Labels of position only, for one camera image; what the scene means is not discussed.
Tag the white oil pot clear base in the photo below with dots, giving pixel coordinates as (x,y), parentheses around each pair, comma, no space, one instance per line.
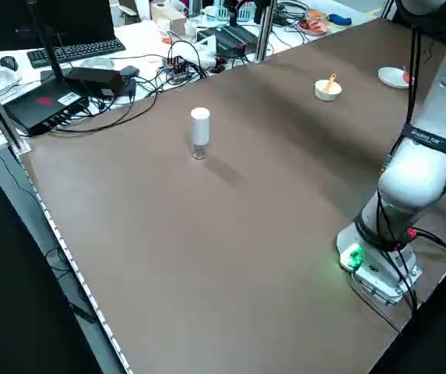
(200,128)

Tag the orange oil brush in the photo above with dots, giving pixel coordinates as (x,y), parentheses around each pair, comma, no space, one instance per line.
(329,83)

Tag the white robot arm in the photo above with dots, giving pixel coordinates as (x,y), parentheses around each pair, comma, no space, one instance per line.
(413,179)

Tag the white bowl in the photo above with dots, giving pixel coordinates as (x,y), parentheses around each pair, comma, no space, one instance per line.
(329,95)

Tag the grey hub with plugs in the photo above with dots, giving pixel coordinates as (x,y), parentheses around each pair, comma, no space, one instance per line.
(176,68)

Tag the black ribbed power supply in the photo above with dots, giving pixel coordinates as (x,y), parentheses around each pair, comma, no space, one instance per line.
(236,39)

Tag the white cup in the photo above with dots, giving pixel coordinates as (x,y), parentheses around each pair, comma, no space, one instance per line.
(163,25)
(191,29)

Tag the black power adapter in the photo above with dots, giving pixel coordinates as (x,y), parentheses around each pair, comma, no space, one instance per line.
(98,80)

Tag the clear plastic dish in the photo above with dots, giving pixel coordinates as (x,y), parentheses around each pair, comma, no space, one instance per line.
(97,63)

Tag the light blue plastic basket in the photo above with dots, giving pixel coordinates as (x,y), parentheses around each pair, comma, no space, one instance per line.
(246,9)

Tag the cardboard box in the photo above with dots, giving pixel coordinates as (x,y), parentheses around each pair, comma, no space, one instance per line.
(168,15)

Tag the pink plate with food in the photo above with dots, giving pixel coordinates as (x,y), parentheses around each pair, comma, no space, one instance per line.
(314,25)

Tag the black computer box red logo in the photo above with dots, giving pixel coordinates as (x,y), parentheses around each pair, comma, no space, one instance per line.
(39,109)

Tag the black keyboard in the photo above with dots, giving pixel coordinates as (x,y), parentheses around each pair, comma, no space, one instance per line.
(74,51)

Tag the white plate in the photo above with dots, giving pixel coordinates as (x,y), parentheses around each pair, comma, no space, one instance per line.
(390,76)

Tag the blue sponge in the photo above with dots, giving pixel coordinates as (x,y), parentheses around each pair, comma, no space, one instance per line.
(339,18)

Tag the black monitor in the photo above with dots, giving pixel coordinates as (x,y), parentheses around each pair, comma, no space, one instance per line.
(71,19)

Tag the black stand pole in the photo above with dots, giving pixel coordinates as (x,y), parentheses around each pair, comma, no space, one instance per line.
(47,43)

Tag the dark computer mouse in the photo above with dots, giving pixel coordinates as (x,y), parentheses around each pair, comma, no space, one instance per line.
(8,63)

